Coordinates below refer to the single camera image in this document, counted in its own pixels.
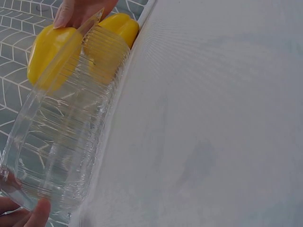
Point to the person's right hand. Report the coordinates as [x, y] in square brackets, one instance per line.
[78, 11]

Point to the person's left hand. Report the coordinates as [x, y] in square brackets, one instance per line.
[14, 215]

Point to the person's right fingers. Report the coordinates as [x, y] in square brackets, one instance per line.
[62, 15]

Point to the person's left fingers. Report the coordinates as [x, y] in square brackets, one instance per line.
[42, 211]

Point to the yellow bell pepper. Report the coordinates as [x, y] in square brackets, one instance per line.
[118, 28]
[53, 52]

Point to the clear plastic clamshell container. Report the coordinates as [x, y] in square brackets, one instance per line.
[71, 132]

